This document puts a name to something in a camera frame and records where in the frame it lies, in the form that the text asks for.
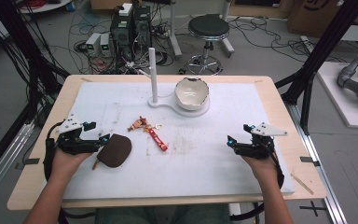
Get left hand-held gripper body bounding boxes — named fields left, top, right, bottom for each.
left=55, top=114, right=103, bottom=156

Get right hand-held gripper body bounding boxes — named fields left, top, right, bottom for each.
left=233, top=121, right=288, bottom=161

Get brown zip pouch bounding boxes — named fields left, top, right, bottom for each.
left=91, top=133, right=133, bottom=171

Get person's left hand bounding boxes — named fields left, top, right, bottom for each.
left=49, top=147, right=93, bottom=183

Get person's right hand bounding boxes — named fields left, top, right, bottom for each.
left=241, top=153, right=282, bottom=189

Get white table mat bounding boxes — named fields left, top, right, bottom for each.
left=62, top=81, right=296, bottom=201

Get thin wooden stick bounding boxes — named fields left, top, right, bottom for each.
left=290, top=173, right=315, bottom=196

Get white eggshell bowl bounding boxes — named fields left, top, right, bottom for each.
left=173, top=77, right=211, bottom=111

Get white stand with pole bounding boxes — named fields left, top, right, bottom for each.
left=138, top=47, right=211, bottom=119

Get grey power supply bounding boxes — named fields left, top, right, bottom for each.
left=100, top=33, right=113, bottom=58
left=85, top=32, right=103, bottom=56

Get white table leg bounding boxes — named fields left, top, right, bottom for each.
left=167, top=0, right=184, bottom=59
left=219, top=0, right=236, bottom=59

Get white platform board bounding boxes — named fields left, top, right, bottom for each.
left=316, top=61, right=358, bottom=131

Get person's legs in jeans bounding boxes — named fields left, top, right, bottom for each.
left=94, top=203, right=231, bottom=224

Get black computer tower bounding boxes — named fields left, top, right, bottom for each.
left=132, top=4, right=153, bottom=51
left=109, top=11, right=135, bottom=62

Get black round stool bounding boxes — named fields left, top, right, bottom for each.
left=185, top=13, right=231, bottom=76

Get white box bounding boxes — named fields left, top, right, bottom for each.
left=117, top=2, right=134, bottom=17

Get cardboard box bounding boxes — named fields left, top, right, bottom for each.
left=287, top=0, right=352, bottom=39

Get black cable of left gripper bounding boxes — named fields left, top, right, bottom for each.
left=42, top=120, right=67, bottom=182

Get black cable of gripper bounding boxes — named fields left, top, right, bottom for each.
left=229, top=149, right=286, bottom=222
left=42, top=120, right=67, bottom=182

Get toy figure keychain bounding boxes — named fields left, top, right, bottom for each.
left=127, top=116, right=148, bottom=133

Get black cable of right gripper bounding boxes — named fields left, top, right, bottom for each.
left=229, top=149, right=286, bottom=222

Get red strap keychain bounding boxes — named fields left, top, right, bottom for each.
left=143, top=123, right=170, bottom=153

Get aluminium rail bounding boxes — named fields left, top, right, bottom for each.
left=286, top=102, right=349, bottom=224
left=0, top=120, right=35, bottom=208

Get black frame post with cables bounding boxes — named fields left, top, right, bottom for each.
left=0, top=0, right=71, bottom=127

